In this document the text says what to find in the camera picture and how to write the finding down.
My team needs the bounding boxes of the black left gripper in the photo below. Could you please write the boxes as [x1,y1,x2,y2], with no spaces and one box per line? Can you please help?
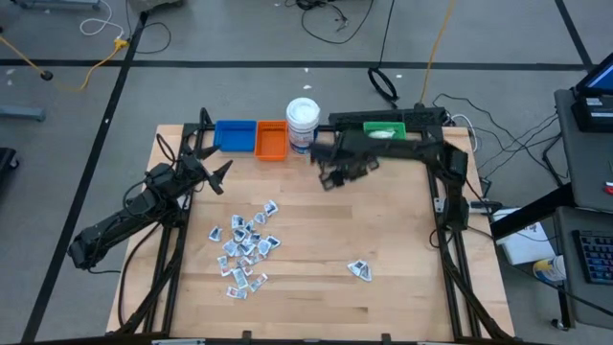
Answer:
[179,144,235,196]

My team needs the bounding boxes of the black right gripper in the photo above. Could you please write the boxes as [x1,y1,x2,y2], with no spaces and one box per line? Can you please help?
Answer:
[309,131,382,182]

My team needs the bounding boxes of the white wipes canister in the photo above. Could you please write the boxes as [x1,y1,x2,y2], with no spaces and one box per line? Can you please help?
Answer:
[285,97,321,156]

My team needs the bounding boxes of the green plastic basket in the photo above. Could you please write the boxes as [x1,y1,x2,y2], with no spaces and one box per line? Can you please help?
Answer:
[362,121,408,142]

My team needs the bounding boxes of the blue plastic basket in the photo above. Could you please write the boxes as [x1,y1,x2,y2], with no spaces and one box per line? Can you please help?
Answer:
[213,119,258,153]

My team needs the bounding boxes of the orange plastic basket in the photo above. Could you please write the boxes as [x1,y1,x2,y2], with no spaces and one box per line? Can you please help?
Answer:
[254,120,289,162]

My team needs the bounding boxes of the silver metal plate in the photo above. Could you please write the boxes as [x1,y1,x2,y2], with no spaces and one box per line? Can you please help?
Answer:
[150,337,207,345]

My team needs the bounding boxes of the black support beam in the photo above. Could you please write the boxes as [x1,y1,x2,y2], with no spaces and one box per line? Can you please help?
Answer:
[488,184,576,241]

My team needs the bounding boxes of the grey table foot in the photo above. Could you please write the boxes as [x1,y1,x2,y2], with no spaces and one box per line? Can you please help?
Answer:
[0,105,47,123]

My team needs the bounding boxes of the black chair base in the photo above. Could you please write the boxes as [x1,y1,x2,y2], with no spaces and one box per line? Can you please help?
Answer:
[0,147,20,177]

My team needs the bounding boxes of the grey bench foot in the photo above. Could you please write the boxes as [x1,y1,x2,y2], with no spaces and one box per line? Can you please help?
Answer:
[9,0,102,12]

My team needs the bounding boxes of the yellow-label wipes canister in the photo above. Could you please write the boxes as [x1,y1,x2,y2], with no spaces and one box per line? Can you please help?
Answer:
[532,255,569,284]

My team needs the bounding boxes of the black equipment box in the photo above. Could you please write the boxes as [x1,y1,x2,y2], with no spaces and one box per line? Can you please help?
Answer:
[569,93,613,134]

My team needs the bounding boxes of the black laptop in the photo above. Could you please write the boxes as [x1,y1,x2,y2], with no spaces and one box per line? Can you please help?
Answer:
[574,51,613,97]

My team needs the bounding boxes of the black keyboard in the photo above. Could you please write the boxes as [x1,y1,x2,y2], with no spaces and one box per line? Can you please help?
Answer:
[570,228,613,286]

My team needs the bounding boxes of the grey side desk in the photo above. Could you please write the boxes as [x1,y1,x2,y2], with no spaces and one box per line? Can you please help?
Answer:
[553,205,613,332]

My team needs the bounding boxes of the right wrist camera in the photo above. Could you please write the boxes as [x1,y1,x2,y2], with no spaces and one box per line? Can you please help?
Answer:
[319,170,346,192]

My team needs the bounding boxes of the black aluminium frame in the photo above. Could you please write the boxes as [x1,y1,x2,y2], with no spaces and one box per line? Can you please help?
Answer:
[112,105,516,342]

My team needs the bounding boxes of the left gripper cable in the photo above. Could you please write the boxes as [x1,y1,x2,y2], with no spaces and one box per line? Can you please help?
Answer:
[155,132,179,167]

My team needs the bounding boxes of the black coiled cable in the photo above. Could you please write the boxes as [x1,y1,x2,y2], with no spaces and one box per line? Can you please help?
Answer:
[366,0,400,110]

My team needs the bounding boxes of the black floor cable loop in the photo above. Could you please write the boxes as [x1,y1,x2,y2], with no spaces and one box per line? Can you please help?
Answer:
[125,0,172,56]

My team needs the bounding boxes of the yellow hanging cord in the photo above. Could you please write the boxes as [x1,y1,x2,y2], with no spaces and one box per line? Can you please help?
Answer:
[419,0,456,105]

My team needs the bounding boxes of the yellow extension cable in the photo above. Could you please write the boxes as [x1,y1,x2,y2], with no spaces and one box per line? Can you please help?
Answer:
[0,34,129,93]

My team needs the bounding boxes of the black floor cable tangle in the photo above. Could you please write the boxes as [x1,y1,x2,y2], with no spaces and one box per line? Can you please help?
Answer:
[284,0,377,46]

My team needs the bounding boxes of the left arm base cable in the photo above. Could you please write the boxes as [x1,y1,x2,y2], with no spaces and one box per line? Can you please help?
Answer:
[116,219,164,332]

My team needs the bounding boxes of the black cable bundle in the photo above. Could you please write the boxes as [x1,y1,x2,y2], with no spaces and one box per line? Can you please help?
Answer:
[430,93,569,186]

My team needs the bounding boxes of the white floor cable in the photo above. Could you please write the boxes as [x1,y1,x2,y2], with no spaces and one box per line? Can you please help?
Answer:
[79,0,125,42]

